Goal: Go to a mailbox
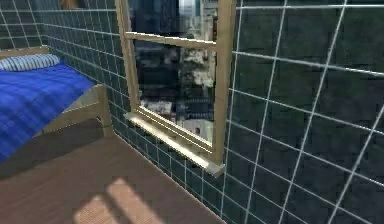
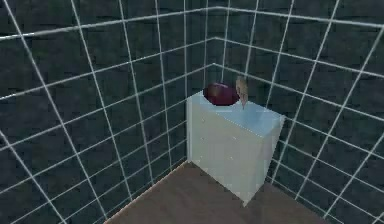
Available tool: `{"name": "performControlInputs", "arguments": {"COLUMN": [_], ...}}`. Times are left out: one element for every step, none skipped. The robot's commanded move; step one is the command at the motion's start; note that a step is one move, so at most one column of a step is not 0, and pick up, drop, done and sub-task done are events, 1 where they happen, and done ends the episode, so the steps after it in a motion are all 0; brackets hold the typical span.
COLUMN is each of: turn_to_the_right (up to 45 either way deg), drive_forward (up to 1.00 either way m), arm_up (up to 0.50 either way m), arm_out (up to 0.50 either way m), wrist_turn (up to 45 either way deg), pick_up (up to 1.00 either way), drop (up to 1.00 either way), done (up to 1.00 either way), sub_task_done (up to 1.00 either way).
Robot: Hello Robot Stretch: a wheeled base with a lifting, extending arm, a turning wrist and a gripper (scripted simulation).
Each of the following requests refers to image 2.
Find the dark red round bowl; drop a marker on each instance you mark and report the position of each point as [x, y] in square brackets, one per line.
[220, 94]

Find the white chest of drawers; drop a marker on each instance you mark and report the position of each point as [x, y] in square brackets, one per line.
[230, 146]

